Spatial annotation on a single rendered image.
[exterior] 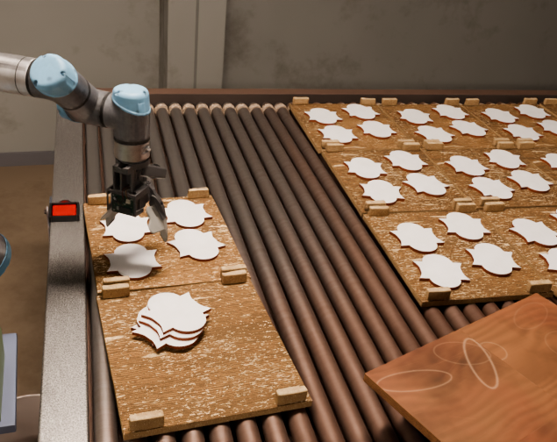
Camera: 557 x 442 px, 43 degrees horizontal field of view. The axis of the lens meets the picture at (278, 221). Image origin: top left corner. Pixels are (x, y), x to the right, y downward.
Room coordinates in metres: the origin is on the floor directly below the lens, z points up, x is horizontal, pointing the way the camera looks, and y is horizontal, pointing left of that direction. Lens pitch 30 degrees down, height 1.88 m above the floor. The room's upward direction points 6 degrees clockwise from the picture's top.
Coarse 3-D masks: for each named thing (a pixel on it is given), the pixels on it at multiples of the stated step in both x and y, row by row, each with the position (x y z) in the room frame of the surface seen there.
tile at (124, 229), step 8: (120, 216) 1.58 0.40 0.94; (128, 216) 1.58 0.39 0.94; (104, 224) 1.53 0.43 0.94; (112, 224) 1.54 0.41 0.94; (120, 224) 1.54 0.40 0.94; (128, 224) 1.54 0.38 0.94; (136, 224) 1.55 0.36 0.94; (144, 224) 1.55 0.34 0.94; (112, 232) 1.49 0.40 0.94; (120, 232) 1.50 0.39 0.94; (128, 232) 1.50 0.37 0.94; (136, 232) 1.51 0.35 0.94; (144, 232) 1.51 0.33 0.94; (120, 240) 1.46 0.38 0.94; (128, 240) 1.47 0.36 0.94; (136, 240) 1.47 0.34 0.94
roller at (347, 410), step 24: (216, 120) 2.37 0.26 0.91; (240, 168) 1.98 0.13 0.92; (264, 216) 1.70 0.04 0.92; (264, 240) 1.61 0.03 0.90; (288, 264) 1.47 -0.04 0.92; (288, 288) 1.39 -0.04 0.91; (312, 312) 1.29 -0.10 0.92; (312, 336) 1.21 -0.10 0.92; (336, 384) 1.06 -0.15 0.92; (336, 408) 1.01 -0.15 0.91; (360, 432) 0.94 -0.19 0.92
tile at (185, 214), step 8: (176, 200) 1.69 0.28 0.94; (184, 200) 1.70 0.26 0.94; (168, 208) 1.65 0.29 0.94; (176, 208) 1.65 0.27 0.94; (184, 208) 1.65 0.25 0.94; (192, 208) 1.66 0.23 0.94; (200, 208) 1.66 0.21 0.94; (168, 216) 1.60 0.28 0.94; (176, 216) 1.61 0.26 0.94; (184, 216) 1.61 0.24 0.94; (192, 216) 1.62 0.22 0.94; (200, 216) 1.62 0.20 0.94; (208, 216) 1.63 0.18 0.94; (168, 224) 1.57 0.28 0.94; (176, 224) 1.58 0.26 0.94; (184, 224) 1.57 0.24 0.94; (192, 224) 1.58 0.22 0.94; (200, 224) 1.58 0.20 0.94
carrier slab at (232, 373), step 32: (192, 288) 1.31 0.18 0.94; (224, 288) 1.32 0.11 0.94; (128, 320) 1.17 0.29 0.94; (224, 320) 1.21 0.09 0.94; (256, 320) 1.22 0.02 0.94; (128, 352) 1.08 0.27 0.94; (160, 352) 1.09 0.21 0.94; (192, 352) 1.10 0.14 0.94; (224, 352) 1.11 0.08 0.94; (256, 352) 1.12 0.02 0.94; (128, 384) 0.99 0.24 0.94; (160, 384) 1.00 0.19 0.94; (192, 384) 1.00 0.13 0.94; (224, 384) 1.01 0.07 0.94; (256, 384) 1.02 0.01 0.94; (288, 384) 1.03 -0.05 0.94; (128, 416) 0.91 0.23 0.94; (192, 416) 0.92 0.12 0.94; (224, 416) 0.93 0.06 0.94; (256, 416) 0.96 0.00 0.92
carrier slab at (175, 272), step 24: (96, 216) 1.58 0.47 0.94; (144, 216) 1.61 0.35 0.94; (216, 216) 1.65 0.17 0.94; (96, 240) 1.46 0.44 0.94; (144, 240) 1.49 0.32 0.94; (168, 240) 1.50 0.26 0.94; (96, 264) 1.36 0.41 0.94; (168, 264) 1.40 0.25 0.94; (192, 264) 1.41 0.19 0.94; (216, 264) 1.42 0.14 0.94; (240, 264) 1.43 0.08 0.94; (96, 288) 1.28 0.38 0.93; (144, 288) 1.29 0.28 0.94
